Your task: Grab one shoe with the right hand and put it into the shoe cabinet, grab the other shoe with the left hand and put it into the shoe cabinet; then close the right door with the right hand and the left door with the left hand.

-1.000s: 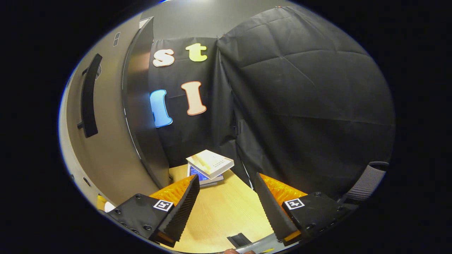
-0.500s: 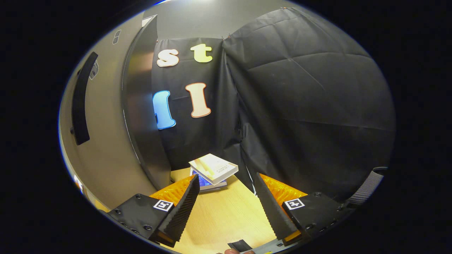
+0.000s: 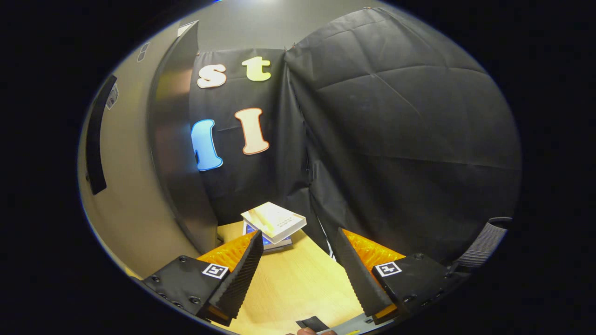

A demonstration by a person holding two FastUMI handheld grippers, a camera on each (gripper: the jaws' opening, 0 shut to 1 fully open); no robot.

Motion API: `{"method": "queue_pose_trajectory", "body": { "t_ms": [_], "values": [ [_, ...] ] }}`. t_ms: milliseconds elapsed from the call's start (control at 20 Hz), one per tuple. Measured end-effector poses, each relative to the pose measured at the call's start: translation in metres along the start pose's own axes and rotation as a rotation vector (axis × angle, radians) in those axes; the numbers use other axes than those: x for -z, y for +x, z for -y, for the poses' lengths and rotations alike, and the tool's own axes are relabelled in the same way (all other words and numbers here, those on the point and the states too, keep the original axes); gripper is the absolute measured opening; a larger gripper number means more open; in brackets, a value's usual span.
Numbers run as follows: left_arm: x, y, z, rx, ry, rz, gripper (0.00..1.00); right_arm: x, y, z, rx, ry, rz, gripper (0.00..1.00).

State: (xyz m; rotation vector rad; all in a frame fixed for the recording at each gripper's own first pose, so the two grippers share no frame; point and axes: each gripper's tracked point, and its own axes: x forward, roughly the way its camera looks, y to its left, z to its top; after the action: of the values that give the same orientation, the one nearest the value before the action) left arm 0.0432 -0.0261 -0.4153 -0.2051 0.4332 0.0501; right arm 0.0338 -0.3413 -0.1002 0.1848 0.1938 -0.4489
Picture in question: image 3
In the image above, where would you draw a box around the black backdrop cloth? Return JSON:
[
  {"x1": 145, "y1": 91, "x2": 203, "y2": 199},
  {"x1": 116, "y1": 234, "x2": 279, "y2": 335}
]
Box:
[{"x1": 189, "y1": 7, "x2": 523, "y2": 266}]

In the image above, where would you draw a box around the black door handle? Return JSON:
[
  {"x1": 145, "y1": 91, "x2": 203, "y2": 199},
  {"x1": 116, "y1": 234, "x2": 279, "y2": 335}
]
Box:
[{"x1": 85, "y1": 74, "x2": 117, "y2": 196}]

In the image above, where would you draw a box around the dark ribbed object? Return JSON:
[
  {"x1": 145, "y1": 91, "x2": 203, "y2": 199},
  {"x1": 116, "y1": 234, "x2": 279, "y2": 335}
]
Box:
[{"x1": 459, "y1": 216, "x2": 513, "y2": 271}]

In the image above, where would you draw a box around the blue book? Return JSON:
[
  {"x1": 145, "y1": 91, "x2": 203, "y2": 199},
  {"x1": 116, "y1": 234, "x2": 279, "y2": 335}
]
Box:
[{"x1": 242, "y1": 221, "x2": 293, "y2": 255}]

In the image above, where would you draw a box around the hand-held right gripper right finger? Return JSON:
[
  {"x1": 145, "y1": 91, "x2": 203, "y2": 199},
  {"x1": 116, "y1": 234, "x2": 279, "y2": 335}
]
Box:
[{"x1": 334, "y1": 228, "x2": 467, "y2": 325}]

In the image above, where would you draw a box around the white shoe cabinet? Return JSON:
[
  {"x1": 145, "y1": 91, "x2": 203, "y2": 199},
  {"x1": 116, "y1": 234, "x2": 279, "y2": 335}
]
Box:
[{"x1": 148, "y1": 21, "x2": 220, "y2": 255}]

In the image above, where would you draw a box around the white shoe cabinet door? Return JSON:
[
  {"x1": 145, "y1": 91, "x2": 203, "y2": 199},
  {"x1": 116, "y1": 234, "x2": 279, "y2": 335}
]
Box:
[{"x1": 78, "y1": 21, "x2": 206, "y2": 281}]

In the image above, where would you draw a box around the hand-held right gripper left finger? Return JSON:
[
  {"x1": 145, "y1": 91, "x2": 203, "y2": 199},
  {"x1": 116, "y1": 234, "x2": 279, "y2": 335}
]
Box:
[{"x1": 142, "y1": 229, "x2": 264, "y2": 326}]

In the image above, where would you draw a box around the white flat box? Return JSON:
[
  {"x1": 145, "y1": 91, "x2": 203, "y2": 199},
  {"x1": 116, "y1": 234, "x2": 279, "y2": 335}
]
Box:
[{"x1": 240, "y1": 201, "x2": 308, "y2": 245}]

